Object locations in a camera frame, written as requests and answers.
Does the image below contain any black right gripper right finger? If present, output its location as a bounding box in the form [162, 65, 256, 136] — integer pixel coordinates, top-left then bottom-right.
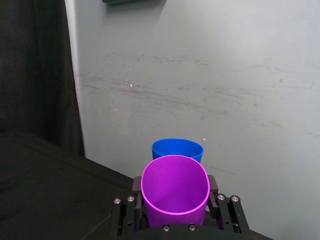
[205, 174, 251, 234]

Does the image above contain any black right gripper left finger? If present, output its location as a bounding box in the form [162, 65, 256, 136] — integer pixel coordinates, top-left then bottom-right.
[110, 175, 151, 237]

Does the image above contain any purple plastic cup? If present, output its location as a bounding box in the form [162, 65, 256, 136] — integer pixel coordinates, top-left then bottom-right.
[140, 154, 211, 229]

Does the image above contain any blue plastic cup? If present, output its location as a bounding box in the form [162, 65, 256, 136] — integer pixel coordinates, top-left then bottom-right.
[151, 138, 205, 165]

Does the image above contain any black curtain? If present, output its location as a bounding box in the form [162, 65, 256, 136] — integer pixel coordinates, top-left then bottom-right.
[0, 0, 85, 157]

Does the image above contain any dark wall-mounted object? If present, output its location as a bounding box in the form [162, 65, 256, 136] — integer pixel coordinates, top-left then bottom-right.
[102, 0, 169, 6]

